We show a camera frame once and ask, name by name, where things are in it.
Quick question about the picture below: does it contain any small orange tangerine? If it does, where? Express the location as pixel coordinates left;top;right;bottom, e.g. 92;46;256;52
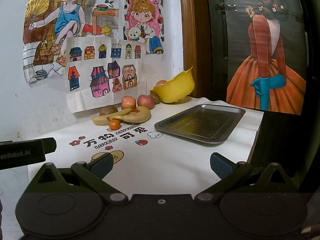
108;119;121;130

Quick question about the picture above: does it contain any long yellow banana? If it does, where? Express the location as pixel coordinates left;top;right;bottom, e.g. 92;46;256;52
92;108;132;126

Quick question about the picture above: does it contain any large brown kiwi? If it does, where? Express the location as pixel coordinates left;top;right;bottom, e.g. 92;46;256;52
99;105;118;116

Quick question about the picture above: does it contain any short yellow banana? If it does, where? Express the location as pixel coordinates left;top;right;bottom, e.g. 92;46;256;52
111;106;151;124

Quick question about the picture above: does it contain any red apple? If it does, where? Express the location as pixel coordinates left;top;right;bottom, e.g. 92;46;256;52
156;80;167;86
121;96;136;110
137;95;155;109

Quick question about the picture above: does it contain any metal baking tray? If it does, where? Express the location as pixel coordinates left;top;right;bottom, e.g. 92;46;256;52
155;104;246;144

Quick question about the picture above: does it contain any small kiwi beside bowl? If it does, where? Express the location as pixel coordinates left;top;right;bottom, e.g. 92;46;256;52
150;93;161;105

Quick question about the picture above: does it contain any yellow plastic colander bowl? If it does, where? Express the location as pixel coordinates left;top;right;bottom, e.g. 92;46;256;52
150;68;195;103

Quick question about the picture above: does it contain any colourful houses drawing paper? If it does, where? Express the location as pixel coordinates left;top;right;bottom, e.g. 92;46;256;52
65;36;147;113

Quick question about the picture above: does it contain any red apple in bowl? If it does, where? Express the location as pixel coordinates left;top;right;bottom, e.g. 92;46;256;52
156;80;167;86

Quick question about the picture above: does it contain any orange dress lady poster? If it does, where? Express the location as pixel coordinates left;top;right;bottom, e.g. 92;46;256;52
226;0;306;115

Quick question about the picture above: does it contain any boy with fan drawing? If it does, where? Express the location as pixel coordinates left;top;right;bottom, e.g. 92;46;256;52
23;0;119;83

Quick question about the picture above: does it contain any girl with teddy drawing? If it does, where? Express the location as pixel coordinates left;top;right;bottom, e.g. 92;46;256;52
123;0;164;54

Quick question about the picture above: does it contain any brown wooden door frame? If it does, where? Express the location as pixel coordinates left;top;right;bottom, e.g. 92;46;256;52
181;0;212;98

